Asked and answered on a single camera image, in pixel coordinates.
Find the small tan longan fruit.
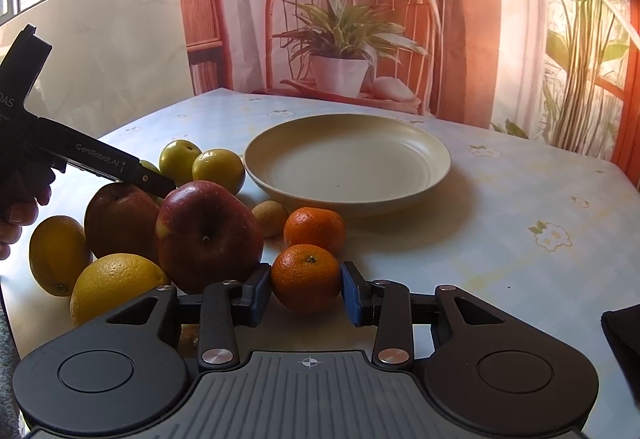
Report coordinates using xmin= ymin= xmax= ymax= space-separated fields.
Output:
xmin=252 ymin=200 xmax=288 ymax=237

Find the green apple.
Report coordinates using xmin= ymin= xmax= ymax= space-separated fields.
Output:
xmin=158 ymin=139 xmax=202 ymax=187

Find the dull brownish red apple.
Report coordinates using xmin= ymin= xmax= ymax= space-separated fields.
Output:
xmin=84 ymin=182 xmax=160 ymax=263

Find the floral blue tablecloth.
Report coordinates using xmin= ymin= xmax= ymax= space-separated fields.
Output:
xmin=1 ymin=89 xmax=639 ymax=438

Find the yellow lemon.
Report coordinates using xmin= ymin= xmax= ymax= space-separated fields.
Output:
xmin=70 ymin=253 xmax=170 ymax=326
xmin=29 ymin=215 xmax=92 ymax=297

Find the small orange mandarin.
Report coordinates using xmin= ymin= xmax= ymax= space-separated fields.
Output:
xmin=283 ymin=207 xmax=347 ymax=257

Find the printed room backdrop cloth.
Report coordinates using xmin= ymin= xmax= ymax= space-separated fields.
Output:
xmin=181 ymin=0 xmax=639 ymax=180

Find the cream round plate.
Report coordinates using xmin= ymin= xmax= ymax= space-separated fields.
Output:
xmin=244 ymin=113 xmax=451 ymax=217

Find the person left hand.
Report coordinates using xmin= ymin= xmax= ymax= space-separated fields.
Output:
xmin=1 ymin=162 xmax=55 ymax=260

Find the pale yellow-green apple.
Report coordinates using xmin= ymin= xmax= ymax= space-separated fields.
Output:
xmin=140 ymin=160 xmax=160 ymax=175

